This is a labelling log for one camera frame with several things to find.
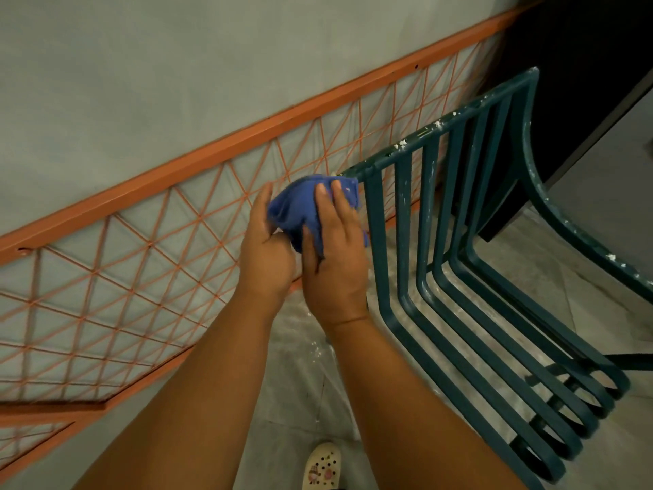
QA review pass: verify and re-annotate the person's left hand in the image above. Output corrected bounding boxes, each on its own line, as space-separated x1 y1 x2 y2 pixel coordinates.
238 182 298 315

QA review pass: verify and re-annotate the person's right hand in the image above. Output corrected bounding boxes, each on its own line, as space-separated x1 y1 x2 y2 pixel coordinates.
301 179 370 330

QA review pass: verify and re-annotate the blue cleaning cloth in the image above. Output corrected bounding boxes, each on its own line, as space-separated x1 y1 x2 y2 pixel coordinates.
267 174 371 261

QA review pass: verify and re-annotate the person's right forearm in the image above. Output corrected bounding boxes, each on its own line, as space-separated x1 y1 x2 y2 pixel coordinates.
325 315 530 490

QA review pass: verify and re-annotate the person's left forearm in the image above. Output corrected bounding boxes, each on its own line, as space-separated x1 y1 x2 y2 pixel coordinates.
73 293 287 490

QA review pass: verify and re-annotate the teal metal slatted chair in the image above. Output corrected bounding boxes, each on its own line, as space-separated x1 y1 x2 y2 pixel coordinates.
339 66 653 490

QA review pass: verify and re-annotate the clear plastic sheet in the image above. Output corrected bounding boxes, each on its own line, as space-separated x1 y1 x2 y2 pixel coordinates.
263 206 426 457

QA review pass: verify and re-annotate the white perforated clog shoe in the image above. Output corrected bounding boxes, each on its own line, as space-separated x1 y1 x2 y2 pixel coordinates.
301 442 342 490

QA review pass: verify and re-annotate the black cabinet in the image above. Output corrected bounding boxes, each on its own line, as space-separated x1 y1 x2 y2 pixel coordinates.
479 0 653 244

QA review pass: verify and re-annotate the orange metal grid frame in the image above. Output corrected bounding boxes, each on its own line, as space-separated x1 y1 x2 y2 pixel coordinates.
0 0 545 483

